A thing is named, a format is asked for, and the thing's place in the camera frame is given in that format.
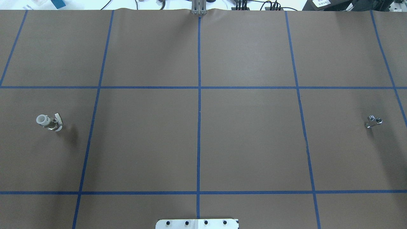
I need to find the white PPR ball valve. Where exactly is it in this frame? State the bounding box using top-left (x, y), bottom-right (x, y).
top-left (35, 113), bottom-right (63, 132)

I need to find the chrome metal pipe fitting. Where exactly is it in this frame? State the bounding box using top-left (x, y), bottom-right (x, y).
top-left (365, 115), bottom-right (383, 129)

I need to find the brown paper table mat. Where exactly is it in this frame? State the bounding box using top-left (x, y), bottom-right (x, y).
top-left (1, 9), bottom-right (406, 229)

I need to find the blue box on desk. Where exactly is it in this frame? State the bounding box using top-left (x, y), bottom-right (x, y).
top-left (50, 0), bottom-right (66, 9)

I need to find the aluminium frame post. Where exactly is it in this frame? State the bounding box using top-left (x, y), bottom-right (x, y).
top-left (191, 0), bottom-right (207, 16)

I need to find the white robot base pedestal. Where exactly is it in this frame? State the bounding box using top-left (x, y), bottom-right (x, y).
top-left (155, 219), bottom-right (240, 229)

